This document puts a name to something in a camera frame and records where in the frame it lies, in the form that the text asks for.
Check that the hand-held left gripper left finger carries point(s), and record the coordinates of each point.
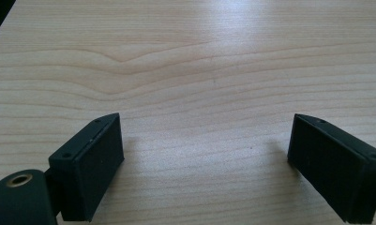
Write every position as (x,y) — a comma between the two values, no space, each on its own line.
(85,168)

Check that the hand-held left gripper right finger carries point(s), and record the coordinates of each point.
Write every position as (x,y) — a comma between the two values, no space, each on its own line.
(332,168)

